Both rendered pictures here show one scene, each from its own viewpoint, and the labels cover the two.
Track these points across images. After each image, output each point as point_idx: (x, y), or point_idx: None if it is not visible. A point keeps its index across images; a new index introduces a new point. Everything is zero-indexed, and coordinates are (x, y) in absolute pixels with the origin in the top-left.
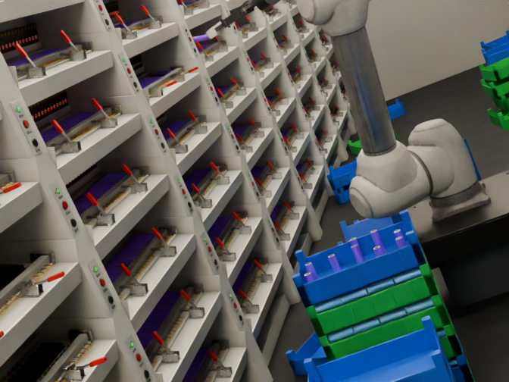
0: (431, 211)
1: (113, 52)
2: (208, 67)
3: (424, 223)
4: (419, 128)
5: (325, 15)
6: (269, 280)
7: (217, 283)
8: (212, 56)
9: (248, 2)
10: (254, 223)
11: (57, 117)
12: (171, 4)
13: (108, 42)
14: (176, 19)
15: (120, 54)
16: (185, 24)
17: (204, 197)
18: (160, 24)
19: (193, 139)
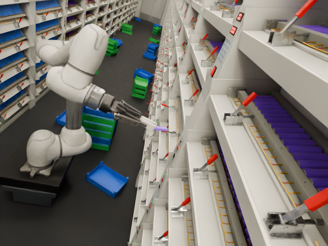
0: (52, 169)
1: (177, 69)
2: (168, 187)
3: (62, 160)
4: (49, 131)
5: None
6: (134, 218)
7: (147, 149)
8: (172, 212)
9: (117, 101)
10: (139, 218)
11: None
12: (191, 115)
13: (179, 64)
14: (185, 123)
15: (176, 73)
16: (184, 142)
17: (155, 152)
18: (185, 103)
19: (163, 151)
